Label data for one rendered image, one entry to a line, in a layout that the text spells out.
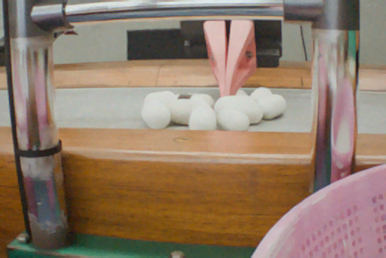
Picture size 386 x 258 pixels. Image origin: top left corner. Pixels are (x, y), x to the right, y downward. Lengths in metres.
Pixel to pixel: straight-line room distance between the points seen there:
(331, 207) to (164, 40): 2.40
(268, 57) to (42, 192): 0.31
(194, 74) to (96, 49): 2.10
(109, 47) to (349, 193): 2.51
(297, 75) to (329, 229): 0.44
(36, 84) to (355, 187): 0.16
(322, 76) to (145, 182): 0.11
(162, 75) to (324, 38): 0.44
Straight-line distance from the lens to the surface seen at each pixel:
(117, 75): 0.65
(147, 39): 2.59
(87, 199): 0.28
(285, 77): 0.61
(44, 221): 0.26
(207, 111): 0.37
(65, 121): 0.47
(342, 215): 0.20
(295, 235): 0.16
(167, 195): 0.26
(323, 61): 0.21
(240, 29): 0.46
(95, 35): 2.70
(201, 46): 0.52
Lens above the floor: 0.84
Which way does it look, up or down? 14 degrees down
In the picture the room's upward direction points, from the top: 1 degrees counter-clockwise
